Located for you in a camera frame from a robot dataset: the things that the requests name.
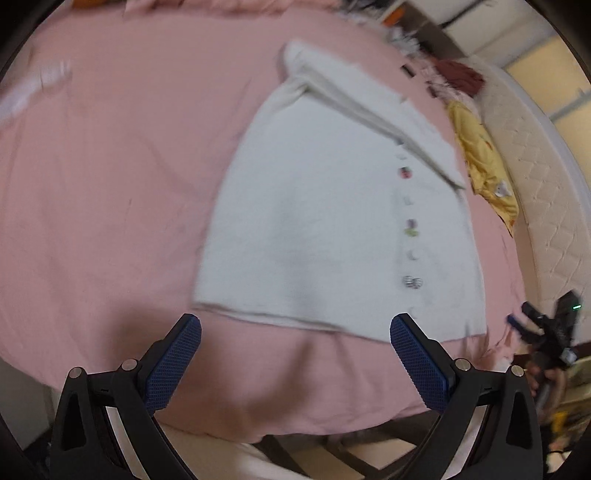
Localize white quilted mattress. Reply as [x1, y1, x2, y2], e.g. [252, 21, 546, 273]
[455, 54, 591, 324]

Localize yellow garment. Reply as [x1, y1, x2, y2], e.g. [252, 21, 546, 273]
[445, 99, 520, 238]

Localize white cloth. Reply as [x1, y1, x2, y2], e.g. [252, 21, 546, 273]
[0, 60, 75, 123]

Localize pink bed sheet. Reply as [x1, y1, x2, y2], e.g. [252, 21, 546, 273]
[0, 7, 529, 444]

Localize person's right hand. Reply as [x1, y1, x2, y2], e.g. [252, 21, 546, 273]
[525, 352, 566, 414]

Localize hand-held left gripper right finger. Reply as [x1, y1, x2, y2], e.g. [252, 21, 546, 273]
[390, 313, 544, 480]

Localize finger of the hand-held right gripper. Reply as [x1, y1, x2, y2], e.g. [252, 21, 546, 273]
[506, 315, 536, 344]

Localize white knit cardigan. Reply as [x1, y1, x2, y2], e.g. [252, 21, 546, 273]
[191, 41, 490, 343]

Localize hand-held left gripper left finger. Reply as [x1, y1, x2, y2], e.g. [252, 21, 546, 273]
[49, 313, 203, 480]

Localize dark red garment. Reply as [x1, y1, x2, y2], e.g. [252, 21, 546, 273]
[435, 59, 485, 97]

